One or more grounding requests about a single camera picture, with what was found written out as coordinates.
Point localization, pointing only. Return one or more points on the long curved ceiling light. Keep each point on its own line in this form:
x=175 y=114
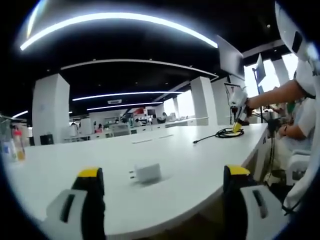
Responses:
x=117 y=17

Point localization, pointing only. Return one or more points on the large dark monitor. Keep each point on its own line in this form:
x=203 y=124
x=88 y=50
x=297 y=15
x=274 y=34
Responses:
x=230 y=57

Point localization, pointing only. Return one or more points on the white desk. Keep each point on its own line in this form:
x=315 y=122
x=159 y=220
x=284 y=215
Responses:
x=125 y=200

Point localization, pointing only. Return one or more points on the black box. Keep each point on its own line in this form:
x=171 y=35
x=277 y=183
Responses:
x=46 y=139

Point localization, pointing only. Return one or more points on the short ceiling light strip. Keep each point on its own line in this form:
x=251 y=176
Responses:
x=125 y=105

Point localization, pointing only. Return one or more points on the white charger adapter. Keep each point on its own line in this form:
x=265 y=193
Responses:
x=148 y=172

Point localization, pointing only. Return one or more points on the red-capped orange drink bottle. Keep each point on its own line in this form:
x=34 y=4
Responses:
x=19 y=147

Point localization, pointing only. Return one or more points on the white chair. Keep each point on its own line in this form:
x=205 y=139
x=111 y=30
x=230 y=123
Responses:
x=298 y=165

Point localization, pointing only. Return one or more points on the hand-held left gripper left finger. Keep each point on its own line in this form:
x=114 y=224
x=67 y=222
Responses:
x=56 y=212

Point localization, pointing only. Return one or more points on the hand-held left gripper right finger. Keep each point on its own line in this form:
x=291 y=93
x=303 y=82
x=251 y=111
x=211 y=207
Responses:
x=271 y=212

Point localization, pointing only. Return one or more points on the small dark monitor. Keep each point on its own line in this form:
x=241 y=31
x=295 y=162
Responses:
x=260 y=68

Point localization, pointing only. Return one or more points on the medium ceiling light strip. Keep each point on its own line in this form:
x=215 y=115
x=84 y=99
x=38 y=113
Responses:
x=127 y=95

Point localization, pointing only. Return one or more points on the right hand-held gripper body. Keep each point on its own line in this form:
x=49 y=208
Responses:
x=238 y=100

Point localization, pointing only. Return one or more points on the blue-labelled clear bottle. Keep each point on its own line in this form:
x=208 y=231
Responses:
x=8 y=151

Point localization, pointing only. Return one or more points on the open laptop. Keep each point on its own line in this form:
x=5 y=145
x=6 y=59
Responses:
x=228 y=87

